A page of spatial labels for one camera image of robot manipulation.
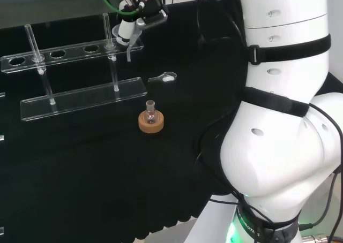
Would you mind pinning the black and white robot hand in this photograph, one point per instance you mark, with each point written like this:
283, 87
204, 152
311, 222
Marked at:
147, 4

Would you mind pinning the clear plastic funnel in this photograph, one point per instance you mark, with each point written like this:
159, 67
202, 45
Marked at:
130, 53

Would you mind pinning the small glass weighing funnel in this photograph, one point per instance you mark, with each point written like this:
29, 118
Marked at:
166, 77

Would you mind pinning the clear acrylic funnel stand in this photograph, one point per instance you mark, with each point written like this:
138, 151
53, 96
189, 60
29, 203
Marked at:
80, 95

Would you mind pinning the small round-bottom glass flask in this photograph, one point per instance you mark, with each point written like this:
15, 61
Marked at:
150, 115

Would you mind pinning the black bench cloth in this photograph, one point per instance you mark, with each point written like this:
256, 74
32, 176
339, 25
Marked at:
80, 160

